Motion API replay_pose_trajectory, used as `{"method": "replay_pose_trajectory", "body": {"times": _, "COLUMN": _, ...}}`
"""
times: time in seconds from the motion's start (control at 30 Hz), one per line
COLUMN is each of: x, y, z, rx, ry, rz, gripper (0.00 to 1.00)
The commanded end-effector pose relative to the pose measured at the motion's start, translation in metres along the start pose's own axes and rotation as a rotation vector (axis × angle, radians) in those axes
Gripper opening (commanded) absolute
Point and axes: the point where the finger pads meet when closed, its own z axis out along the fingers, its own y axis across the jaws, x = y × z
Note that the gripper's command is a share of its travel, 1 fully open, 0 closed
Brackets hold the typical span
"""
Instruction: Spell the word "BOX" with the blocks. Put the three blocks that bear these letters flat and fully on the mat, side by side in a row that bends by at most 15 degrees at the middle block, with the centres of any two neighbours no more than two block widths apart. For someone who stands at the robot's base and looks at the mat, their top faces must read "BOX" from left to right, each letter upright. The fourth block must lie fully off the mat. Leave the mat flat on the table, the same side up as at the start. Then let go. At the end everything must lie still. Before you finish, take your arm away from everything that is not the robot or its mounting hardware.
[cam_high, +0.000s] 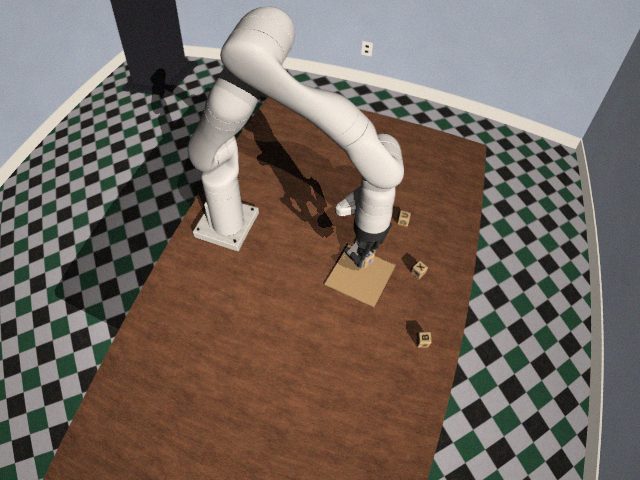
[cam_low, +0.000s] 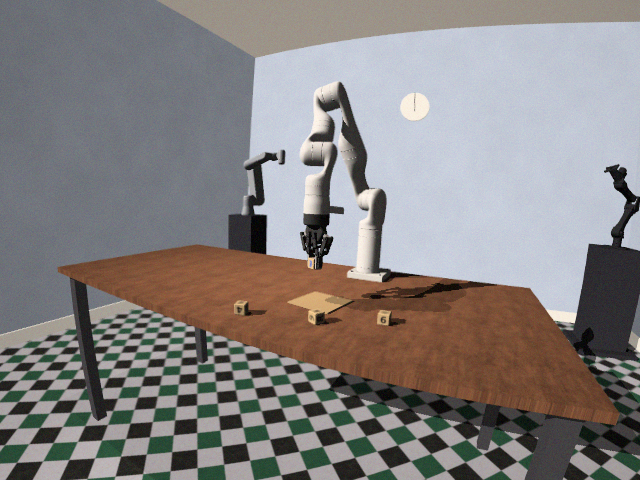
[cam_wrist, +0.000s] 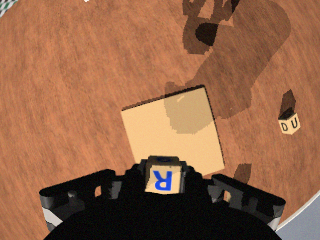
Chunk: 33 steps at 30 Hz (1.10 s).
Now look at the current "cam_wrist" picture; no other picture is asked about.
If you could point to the tan flat mat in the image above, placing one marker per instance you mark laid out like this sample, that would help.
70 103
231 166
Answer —
180 125

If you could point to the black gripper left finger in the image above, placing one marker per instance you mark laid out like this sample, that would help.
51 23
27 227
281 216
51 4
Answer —
60 201

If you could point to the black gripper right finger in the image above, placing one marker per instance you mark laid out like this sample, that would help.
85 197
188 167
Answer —
263 205

